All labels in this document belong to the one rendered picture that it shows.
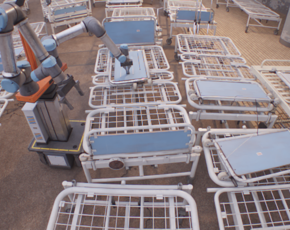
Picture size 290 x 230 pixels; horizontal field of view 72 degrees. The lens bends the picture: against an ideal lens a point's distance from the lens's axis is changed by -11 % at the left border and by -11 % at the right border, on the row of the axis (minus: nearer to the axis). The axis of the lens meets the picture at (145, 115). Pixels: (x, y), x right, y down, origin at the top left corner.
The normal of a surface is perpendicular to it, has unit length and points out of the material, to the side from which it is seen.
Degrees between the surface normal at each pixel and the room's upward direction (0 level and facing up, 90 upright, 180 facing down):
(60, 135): 90
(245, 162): 5
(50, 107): 90
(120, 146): 90
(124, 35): 90
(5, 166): 0
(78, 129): 0
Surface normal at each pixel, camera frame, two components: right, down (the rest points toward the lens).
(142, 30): 0.10, 0.65
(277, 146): -0.01, -0.82
